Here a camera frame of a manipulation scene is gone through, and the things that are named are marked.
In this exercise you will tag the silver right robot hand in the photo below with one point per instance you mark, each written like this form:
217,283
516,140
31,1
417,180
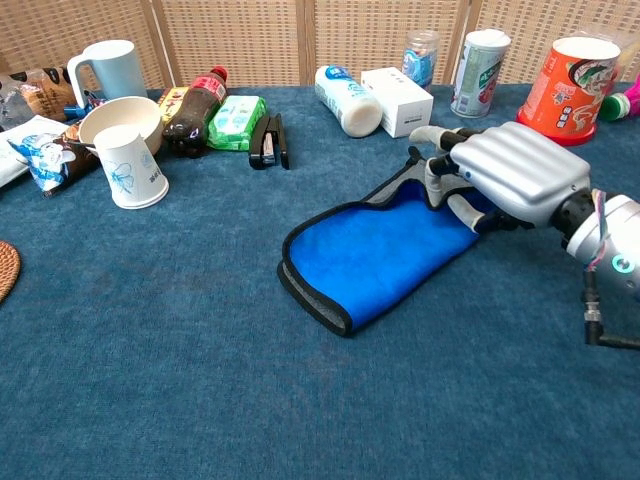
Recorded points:
520,170

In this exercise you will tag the grey microfibre cloth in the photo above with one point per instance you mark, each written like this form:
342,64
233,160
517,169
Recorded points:
375,255

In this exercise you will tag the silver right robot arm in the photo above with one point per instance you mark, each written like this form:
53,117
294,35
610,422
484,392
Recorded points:
610,240

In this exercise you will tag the orange instant noodle cup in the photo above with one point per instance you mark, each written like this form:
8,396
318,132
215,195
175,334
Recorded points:
560,95

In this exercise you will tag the colourful feather shuttlecock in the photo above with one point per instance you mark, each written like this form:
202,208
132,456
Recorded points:
620,106

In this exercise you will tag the white cardboard box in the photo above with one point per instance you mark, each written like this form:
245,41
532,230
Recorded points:
400,100

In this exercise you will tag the clear plastic jar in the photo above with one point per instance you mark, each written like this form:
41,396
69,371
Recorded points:
420,60

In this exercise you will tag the clear plastic package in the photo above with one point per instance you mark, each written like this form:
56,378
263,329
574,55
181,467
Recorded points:
629,55

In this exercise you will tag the white bottle with blue label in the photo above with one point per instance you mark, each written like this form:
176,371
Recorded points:
347,100

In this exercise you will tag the black stapler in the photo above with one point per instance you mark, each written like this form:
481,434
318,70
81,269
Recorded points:
277,140

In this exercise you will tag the green wet wipes pack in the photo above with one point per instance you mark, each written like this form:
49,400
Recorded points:
235,122

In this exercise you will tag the woven bamboo folding screen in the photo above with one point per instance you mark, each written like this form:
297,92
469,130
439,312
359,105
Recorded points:
240,40

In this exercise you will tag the cola bottle with red label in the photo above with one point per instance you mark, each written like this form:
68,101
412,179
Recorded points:
192,112

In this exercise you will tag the yellow and red snack box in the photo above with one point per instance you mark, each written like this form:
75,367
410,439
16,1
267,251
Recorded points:
172,102

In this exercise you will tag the paper cup with blue print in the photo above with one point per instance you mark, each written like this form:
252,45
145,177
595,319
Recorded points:
130,170

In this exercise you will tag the beige bowl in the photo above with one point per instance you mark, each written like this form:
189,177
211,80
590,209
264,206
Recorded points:
120,112

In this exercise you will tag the light blue mug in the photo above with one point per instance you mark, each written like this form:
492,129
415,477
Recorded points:
112,70

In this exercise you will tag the blue tablecloth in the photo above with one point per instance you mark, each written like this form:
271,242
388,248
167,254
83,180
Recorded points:
150,375

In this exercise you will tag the small blue wrapped bar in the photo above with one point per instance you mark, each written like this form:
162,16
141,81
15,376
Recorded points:
82,110

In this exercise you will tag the blue and brown snack bag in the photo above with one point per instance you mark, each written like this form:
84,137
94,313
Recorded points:
47,160

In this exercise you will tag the clear bag with brown bread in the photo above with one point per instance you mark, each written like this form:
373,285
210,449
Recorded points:
40,95

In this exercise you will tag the white snack bag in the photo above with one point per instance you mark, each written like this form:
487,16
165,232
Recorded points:
15,150

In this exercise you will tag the round woven rattan coaster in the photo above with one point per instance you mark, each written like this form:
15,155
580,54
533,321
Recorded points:
7,272

